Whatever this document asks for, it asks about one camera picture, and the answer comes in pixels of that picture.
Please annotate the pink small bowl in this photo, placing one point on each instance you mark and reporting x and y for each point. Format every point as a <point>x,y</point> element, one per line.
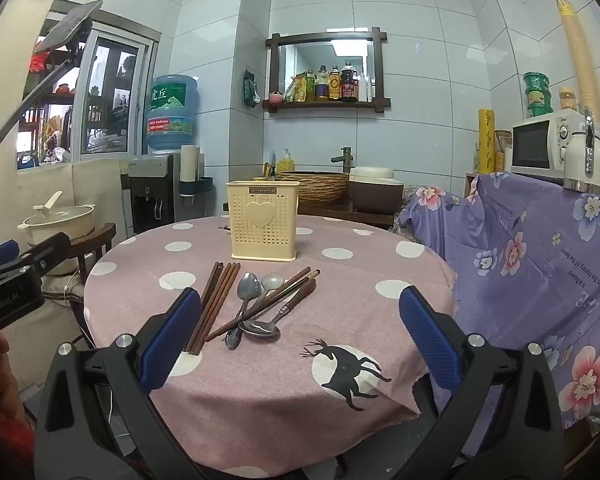
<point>276,97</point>

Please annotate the glass jar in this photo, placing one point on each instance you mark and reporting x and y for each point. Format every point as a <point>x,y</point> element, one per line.
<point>568,100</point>

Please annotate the dark soy sauce bottle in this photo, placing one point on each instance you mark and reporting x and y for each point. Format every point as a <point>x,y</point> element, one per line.
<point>348,82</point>

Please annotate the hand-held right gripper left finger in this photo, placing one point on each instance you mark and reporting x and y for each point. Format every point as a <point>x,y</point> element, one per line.
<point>172,340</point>

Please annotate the dark wooden stool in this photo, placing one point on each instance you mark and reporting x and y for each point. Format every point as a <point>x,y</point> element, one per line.
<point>97,245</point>

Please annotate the dark yellow-banded chopstick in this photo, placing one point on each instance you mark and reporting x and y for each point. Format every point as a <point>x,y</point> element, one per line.
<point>307,280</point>
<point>292,280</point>

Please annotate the yellow soap bottle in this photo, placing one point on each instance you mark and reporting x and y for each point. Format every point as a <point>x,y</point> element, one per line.
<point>286,162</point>

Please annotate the yellow oil bottle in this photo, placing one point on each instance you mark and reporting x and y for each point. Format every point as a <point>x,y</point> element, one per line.
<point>322,85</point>

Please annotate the green stacked cans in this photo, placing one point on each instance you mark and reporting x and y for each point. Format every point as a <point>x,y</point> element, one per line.
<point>537,95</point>

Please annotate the person's left forearm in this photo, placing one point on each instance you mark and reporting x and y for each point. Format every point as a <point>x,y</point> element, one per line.
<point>0,440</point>

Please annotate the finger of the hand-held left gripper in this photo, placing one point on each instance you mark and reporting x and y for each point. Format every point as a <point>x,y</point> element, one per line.
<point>50,254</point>
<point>0,256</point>

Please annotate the green wall packet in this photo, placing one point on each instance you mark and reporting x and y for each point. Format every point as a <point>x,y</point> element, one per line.
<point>250,89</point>

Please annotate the woven basket sink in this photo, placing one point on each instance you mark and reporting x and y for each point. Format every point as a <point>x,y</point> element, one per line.
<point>312,187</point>

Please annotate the amber sauce bottle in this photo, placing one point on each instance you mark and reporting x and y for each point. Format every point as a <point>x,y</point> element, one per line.
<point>334,85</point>

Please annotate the teal cup holder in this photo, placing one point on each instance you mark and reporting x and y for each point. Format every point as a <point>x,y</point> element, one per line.
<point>197,187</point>

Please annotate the steel spoon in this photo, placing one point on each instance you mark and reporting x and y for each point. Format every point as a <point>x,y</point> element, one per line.
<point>273,280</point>
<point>248,287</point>

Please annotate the cream paper cup stack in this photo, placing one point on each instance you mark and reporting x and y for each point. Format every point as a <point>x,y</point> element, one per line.
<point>190,162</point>

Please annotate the yellow roll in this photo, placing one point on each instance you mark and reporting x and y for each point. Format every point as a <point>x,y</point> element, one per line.
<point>486,140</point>

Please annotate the pink polka dot tablecloth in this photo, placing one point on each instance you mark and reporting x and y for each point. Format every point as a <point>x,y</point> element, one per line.
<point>280,390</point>

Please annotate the window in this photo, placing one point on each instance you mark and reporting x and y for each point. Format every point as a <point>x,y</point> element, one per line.
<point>105,95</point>

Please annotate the white squeeze bottle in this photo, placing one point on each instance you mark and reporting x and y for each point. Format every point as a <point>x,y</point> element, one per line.
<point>366,87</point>

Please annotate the white microwave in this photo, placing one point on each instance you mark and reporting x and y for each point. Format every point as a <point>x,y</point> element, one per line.
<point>535,145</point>

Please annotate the mobile phone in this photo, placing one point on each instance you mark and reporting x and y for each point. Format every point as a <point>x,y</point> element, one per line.
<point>67,25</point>

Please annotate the blue water bottle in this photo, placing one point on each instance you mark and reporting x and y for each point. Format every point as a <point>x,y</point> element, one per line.
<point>172,110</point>

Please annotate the brown wooden chopstick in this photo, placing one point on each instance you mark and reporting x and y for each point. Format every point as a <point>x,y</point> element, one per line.
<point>223,287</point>
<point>230,288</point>
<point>217,286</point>
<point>210,282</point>

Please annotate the yellow seasoning bag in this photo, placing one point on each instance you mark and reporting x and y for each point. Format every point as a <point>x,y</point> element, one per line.
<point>302,89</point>

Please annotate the purple floral cloth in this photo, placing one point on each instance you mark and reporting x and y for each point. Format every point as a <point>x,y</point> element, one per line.
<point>520,270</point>

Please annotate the bronze faucet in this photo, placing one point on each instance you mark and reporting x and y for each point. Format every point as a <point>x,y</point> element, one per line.
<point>344,157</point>

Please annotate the wooden framed mirror shelf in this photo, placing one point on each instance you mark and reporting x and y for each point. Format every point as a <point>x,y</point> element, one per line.
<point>325,105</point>

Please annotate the white thermos kettle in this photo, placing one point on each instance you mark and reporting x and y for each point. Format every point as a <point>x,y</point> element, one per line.
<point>582,160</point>

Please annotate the tall paper cup stack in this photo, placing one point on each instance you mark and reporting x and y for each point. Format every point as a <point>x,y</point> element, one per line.
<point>577,55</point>

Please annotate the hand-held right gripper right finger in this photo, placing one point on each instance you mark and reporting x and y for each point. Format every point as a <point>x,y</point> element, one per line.
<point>430,340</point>

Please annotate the cream cooking pot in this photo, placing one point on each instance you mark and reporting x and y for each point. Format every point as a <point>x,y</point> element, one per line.
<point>57,222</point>

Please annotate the cream plastic utensil holder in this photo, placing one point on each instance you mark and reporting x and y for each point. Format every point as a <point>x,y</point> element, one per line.
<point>262,240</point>

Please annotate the grey water dispenser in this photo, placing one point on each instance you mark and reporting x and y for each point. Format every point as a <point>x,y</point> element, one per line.
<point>150,195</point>

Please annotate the brown rice cooker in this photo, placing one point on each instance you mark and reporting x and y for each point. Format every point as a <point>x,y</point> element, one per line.
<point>375,190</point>

